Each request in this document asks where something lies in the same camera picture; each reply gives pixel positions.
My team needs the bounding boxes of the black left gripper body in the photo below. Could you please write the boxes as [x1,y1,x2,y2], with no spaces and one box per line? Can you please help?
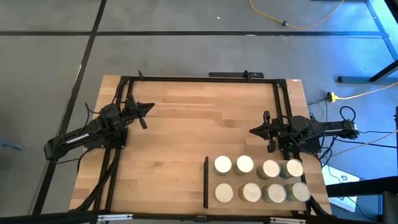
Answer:
[118,101,141,123]

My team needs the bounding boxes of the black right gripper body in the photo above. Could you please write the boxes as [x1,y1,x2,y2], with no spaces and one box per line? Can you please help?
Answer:
[268,119,294,141]

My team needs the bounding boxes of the pale green labelled can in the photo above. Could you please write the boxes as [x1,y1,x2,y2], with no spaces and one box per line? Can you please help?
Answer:
[256,159,281,180]

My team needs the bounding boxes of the blue cherries can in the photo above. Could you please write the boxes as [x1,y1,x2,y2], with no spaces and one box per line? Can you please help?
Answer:
[233,154,255,176]
[279,158,305,180]

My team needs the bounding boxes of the blue tomatoes can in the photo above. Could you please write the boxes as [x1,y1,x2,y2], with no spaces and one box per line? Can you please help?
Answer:
[213,154,233,177]

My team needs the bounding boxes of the orange green beans can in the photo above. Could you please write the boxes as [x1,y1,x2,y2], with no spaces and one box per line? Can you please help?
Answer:
[238,182,262,203]

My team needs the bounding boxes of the blue peas can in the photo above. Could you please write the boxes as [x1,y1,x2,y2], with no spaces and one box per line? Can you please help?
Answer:
[261,183,287,205]

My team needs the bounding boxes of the blue green labelled can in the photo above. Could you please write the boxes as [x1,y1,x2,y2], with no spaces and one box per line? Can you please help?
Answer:
[284,182,312,203]

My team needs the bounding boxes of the orange red labelled can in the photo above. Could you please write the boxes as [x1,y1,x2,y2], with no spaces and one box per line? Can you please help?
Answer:
[213,182,234,203]

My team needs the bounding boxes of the white paper sheet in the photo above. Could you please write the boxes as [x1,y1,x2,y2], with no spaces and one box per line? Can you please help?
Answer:
[322,166,361,213]

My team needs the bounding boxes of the black clamp bracket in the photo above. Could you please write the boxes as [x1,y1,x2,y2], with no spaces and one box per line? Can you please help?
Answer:
[207,70,265,79]

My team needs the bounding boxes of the yellow extension cable plug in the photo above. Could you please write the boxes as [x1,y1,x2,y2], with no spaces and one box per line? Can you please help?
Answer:
[326,82,398,103]

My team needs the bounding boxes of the black aluminium rig frame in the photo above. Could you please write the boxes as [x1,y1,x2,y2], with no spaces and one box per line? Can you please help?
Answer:
[0,70,398,224]

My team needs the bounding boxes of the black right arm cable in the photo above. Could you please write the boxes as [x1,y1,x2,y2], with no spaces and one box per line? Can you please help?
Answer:
[340,105,358,123]

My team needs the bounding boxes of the silver frame bracket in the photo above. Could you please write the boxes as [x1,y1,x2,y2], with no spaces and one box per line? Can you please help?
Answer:
[269,217,306,224]
[97,213,134,222]

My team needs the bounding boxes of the tan floor cable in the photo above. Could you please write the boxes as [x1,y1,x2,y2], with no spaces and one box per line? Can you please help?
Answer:
[329,130,398,158]

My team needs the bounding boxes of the yellow cable black connector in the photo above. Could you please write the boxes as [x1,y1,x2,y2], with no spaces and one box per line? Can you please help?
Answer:
[249,0,345,31]

